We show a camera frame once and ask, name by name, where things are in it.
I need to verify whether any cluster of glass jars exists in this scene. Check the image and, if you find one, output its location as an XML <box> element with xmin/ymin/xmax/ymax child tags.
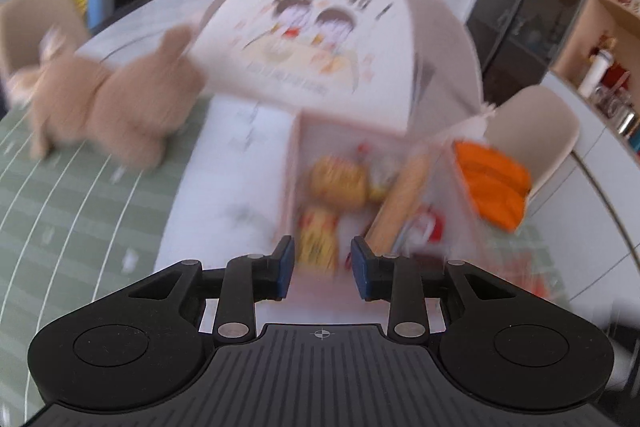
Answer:
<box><xmin>593</xmin><ymin>84</ymin><xmax>640</xmax><ymax>138</ymax></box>

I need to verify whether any beige chair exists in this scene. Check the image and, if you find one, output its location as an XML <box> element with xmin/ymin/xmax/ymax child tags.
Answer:
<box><xmin>0</xmin><ymin>0</ymin><xmax>92</xmax><ymax>75</ymax></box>
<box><xmin>491</xmin><ymin>86</ymin><xmax>582</xmax><ymax>208</ymax></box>

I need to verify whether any red snack packet white label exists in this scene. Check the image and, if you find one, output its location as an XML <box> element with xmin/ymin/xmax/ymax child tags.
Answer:
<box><xmin>399</xmin><ymin>206</ymin><xmax>447</xmax><ymax>254</ymax></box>

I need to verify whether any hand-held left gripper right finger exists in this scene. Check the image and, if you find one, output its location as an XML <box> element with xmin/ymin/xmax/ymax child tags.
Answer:
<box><xmin>350</xmin><ymin>235</ymin><xmax>517</xmax><ymax>341</ymax></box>

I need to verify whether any white paper sheet with writing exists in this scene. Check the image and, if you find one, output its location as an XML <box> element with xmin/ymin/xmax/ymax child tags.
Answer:
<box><xmin>154</xmin><ymin>96</ymin><xmax>302</xmax><ymax>279</ymax></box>

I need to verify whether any yellow red striped snack packet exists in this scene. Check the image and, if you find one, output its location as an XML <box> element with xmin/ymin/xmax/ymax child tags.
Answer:
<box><xmin>297</xmin><ymin>206</ymin><xmax>342</xmax><ymax>274</ymax></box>

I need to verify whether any orange pouch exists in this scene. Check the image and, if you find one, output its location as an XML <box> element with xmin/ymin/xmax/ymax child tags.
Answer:
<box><xmin>452</xmin><ymin>139</ymin><xmax>533</xmax><ymax>234</ymax></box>

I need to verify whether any beige plush rabbit toy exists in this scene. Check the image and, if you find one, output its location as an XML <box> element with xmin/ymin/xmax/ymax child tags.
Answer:
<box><xmin>4</xmin><ymin>26</ymin><xmax>209</xmax><ymax>171</ymax></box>

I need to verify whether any pink cardboard box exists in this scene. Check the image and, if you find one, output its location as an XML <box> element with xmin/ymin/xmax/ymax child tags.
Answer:
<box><xmin>280</xmin><ymin>109</ymin><xmax>487</xmax><ymax>304</ymax></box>

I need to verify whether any white bottle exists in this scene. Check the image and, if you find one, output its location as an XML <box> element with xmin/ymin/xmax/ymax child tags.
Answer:
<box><xmin>579</xmin><ymin>49</ymin><xmax>614</xmax><ymax>98</ymax></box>

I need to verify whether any round yellow bread toy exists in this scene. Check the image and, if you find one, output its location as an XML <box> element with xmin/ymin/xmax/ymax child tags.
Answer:
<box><xmin>307</xmin><ymin>156</ymin><xmax>369</xmax><ymax>208</ymax></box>

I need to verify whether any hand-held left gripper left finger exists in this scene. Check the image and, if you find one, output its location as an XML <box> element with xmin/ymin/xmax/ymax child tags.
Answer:
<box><xmin>127</xmin><ymin>235</ymin><xmax>296</xmax><ymax>341</ymax></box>

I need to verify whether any tan baguette toy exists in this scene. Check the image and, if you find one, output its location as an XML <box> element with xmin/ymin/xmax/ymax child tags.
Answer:
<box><xmin>366</xmin><ymin>151</ymin><xmax>427</xmax><ymax>254</ymax></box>

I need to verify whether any green grid tablecloth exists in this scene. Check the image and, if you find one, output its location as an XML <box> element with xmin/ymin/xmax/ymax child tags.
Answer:
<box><xmin>0</xmin><ymin>96</ymin><xmax>603</xmax><ymax>338</ymax></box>

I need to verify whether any wooden shelf unit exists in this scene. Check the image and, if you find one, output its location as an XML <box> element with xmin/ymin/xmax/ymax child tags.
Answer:
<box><xmin>549</xmin><ymin>0</ymin><xmax>640</xmax><ymax>108</ymax></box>

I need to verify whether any white side counter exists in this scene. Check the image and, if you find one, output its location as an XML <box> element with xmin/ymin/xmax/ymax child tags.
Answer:
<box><xmin>541</xmin><ymin>71</ymin><xmax>640</xmax><ymax>268</ymax></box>

